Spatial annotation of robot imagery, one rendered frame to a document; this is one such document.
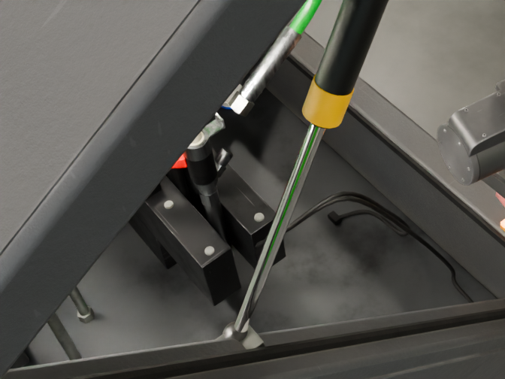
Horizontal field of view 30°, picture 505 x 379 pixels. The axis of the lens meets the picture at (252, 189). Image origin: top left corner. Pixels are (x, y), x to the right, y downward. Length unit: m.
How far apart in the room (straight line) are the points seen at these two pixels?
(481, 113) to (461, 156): 0.04
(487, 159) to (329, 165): 0.44
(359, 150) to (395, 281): 0.17
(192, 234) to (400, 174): 0.27
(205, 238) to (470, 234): 0.29
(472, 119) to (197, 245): 0.33
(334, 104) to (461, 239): 0.68
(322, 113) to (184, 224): 0.59
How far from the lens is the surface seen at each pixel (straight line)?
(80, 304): 1.11
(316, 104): 0.42
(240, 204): 1.00
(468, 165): 0.81
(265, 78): 0.91
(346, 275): 1.12
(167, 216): 1.01
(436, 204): 1.09
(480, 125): 0.80
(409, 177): 1.10
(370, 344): 0.61
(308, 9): 0.90
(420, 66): 2.48
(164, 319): 1.12
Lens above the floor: 1.78
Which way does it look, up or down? 52 degrees down
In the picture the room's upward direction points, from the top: 12 degrees counter-clockwise
